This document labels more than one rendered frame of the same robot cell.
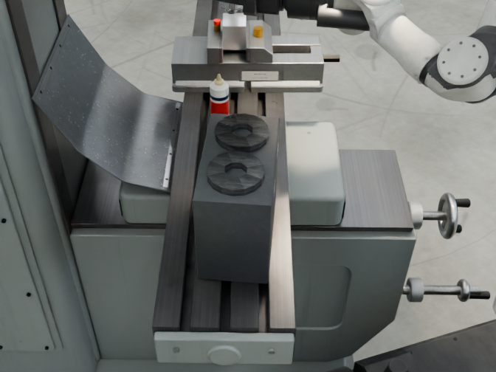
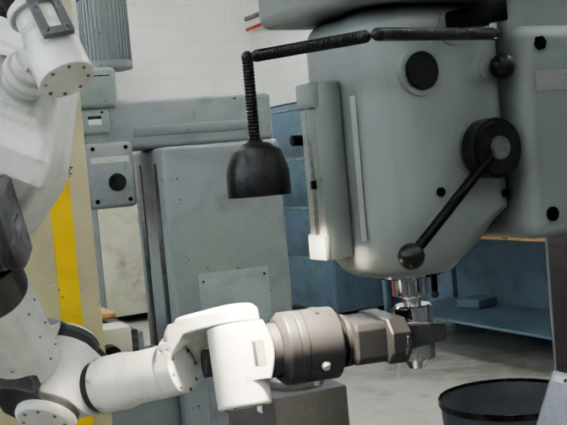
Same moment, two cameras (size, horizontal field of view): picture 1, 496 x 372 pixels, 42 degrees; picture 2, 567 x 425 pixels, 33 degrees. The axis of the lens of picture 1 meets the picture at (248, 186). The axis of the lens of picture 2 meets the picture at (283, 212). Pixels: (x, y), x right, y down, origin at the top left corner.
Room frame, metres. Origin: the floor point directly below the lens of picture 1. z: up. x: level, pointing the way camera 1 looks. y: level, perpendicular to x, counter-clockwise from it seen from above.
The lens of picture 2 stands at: (2.14, -0.65, 1.46)
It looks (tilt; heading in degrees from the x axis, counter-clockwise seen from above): 3 degrees down; 153
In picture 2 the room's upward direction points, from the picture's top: 5 degrees counter-clockwise
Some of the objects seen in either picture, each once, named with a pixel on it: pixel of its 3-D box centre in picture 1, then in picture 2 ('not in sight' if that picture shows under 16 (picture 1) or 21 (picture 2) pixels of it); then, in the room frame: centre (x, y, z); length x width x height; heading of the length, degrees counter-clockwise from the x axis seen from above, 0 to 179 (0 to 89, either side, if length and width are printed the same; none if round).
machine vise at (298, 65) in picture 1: (247, 54); not in sight; (1.32, 0.00, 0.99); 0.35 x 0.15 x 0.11; 91
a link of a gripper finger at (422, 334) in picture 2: not in sight; (423, 334); (1.18, 0.03, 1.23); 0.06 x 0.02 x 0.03; 80
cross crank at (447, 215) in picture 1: (433, 215); not in sight; (1.15, -0.47, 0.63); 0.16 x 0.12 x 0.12; 90
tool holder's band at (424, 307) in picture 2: not in sight; (413, 308); (1.15, 0.03, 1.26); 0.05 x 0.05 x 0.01
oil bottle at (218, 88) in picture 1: (219, 96); not in sight; (1.15, 0.06, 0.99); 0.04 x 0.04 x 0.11
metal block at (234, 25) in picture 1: (234, 31); not in sight; (1.32, 0.03, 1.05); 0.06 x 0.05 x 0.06; 1
